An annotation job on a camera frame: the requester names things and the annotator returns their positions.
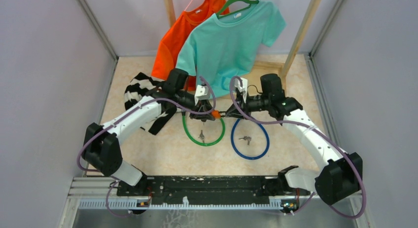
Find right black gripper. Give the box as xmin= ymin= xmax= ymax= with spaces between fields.
xmin=224 ymin=91 xmax=270 ymax=121

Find teal t-shirt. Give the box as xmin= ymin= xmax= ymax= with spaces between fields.
xmin=175 ymin=1 xmax=286 ymax=98

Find green cable lock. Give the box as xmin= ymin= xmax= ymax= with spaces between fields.
xmin=181 ymin=111 xmax=226 ymax=147

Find orange padlock with keys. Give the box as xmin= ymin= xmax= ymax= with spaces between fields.
xmin=211 ymin=110 xmax=226 ymax=119

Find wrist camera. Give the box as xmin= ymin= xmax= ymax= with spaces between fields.
xmin=234 ymin=76 xmax=248 ymax=103
xmin=194 ymin=85 xmax=210 ymax=105

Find wooden clothes rack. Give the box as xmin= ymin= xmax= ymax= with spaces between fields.
xmin=164 ymin=0 xmax=322 ymax=89

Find green lock keys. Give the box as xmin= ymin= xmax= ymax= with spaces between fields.
xmin=199 ymin=130 xmax=205 ymax=143

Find blue lock keys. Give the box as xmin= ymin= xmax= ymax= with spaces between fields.
xmin=239 ymin=136 xmax=252 ymax=146

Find aluminium rail frame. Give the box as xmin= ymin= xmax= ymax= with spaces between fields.
xmin=67 ymin=176 xmax=365 ymax=211

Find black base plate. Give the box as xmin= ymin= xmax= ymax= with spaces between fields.
xmin=117 ymin=176 xmax=310 ymax=205

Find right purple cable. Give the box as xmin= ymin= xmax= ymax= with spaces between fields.
xmin=229 ymin=75 xmax=367 ymax=220

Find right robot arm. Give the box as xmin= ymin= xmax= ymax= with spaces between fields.
xmin=229 ymin=74 xmax=367 ymax=206

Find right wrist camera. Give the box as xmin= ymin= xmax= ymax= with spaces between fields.
xmin=234 ymin=76 xmax=248 ymax=103

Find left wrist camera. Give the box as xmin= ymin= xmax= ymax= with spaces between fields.
xmin=194 ymin=85 xmax=210 ymax=105

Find green hanger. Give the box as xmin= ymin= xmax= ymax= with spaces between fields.
xmin=215 ymin=0 xmax=261 ymax=18

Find blue cable lock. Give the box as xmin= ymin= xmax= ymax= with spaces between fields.
xmin=230 ymin=119 xmax=270 ymax=160

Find black white striped garment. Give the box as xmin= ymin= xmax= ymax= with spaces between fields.
xmin=124 ymin=72 xmax=177 ymax=135

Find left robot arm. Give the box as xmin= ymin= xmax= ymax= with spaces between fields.
xmin=76 ymin=68 xmax=215 ymax=195

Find orange t-shirt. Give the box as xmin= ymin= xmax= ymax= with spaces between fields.
xmin=151 ymin=0 xmax=226 ymax=80

